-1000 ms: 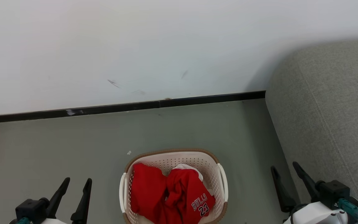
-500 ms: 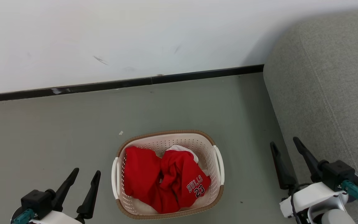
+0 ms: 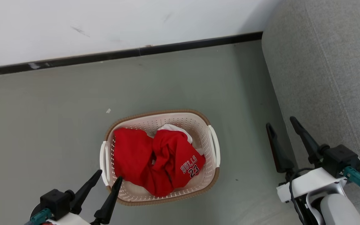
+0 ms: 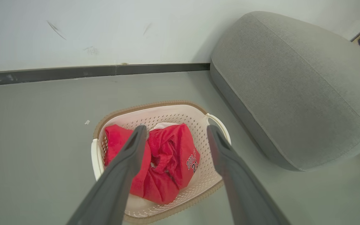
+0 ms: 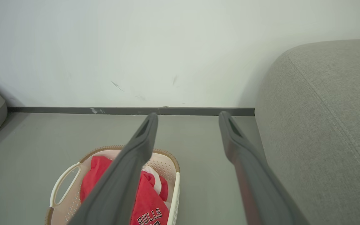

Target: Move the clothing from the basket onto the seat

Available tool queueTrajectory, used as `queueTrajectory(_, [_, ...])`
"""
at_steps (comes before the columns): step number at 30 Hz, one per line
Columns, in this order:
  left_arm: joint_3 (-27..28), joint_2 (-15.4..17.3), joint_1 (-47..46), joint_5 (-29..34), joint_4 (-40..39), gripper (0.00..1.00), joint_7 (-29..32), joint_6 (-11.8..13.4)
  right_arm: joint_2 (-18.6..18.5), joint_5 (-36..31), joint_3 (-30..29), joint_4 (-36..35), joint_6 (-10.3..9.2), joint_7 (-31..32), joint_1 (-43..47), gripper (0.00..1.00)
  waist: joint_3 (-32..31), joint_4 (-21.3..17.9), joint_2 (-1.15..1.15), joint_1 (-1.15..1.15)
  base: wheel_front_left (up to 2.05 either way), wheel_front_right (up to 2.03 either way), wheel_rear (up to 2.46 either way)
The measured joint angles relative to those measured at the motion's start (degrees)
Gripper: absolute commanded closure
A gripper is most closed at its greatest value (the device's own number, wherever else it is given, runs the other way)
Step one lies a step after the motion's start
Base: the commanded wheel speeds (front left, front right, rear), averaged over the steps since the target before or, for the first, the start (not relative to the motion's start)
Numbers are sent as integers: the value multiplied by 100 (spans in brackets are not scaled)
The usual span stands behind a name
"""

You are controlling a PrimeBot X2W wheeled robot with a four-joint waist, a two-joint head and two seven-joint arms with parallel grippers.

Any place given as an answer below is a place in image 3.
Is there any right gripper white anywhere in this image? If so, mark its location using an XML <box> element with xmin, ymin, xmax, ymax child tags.
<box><xmin>266</xmin><ymin>116</ymin><xmax>346</xmax><ymax>203</ymax></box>

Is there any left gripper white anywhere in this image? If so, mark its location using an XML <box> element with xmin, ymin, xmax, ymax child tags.
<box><xmin>47</xmin><ymin>170</ymin><xmax>123</xmax><ymax>225</ymax></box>

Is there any plain red garment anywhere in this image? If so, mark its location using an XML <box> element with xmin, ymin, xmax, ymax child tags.
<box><xmin>113</xmin><ymin>127</ymin><xmax>160</xmax><ymax>188</ymax></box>

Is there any red Bulls 23 jersey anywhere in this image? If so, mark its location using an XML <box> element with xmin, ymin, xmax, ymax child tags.
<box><xmin>142</xmin><ymin>124</ymin><xmax>206</xmax><ymax>198</ymax></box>

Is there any cream perforated laundry basket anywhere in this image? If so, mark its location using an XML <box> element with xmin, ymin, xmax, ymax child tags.
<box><xmin>100</xmin><ymin>109</ymin><xmax>221</xmax><ymax>206</ymax></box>

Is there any grey fabric sofa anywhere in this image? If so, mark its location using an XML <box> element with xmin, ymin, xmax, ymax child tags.
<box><xmin>261</xmin><ymin>0</ymin><xmax>360</xmax><ymax>216</ymax></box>

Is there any thin black right-arm cable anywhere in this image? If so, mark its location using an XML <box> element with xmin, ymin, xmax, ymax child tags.
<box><xmin>288</xmin><ymin>168</ymin><xmax>315</xmax><ymax>225</ymax></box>

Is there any teal left camera connector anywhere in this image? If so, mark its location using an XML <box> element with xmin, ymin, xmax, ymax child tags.
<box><xmin>25</xmin><ymin>208</ymin><xmax>53</xmax><ymax>225</ymax></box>

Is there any black wall baseboard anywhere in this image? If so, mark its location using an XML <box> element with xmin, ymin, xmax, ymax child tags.
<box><xmin>0</xmin><ymin>32</ymin><xmax>263</xmax><ymax>78</ymax></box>

